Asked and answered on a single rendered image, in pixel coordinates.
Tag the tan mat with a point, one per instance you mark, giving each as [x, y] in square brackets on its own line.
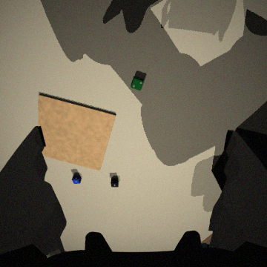
[74, 133]

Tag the green die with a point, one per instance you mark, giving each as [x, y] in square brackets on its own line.
[137, 83]

